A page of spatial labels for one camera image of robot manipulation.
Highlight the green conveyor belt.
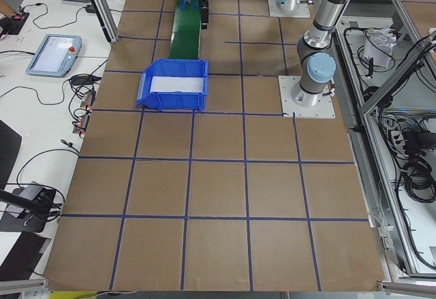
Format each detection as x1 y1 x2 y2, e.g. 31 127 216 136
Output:
169 0 201 59

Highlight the white foam pad left bin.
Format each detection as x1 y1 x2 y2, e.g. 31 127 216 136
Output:
150 76 204 93

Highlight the aluminium frame post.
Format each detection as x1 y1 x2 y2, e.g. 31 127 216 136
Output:
90 0 119 44

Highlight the left blue bin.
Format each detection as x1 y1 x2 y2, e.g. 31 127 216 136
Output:
136 59 208 111

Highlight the brown paper table cover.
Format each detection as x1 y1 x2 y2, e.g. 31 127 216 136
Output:
44 0 384 292

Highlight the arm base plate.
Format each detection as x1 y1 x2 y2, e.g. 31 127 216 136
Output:
268 0 312 18
279 76 335 119

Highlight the black power adapter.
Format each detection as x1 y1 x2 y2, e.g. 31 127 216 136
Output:
85 4 96 14

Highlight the near teach pendant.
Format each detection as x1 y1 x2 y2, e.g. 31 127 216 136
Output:
26 34 82 78

